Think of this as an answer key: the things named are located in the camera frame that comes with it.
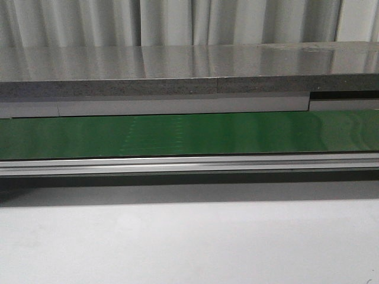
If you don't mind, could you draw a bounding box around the aluminium conveyor frame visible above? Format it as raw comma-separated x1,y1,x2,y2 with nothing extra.
1,152,378,179

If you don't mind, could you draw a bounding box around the grey stone counter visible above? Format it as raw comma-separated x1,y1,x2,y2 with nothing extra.
1,42,378,118

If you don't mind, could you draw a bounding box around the white curtain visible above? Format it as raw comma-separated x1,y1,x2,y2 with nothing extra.
1,1,378,47

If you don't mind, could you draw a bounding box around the green conveyor belt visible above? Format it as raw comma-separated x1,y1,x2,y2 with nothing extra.
1,110,378,160

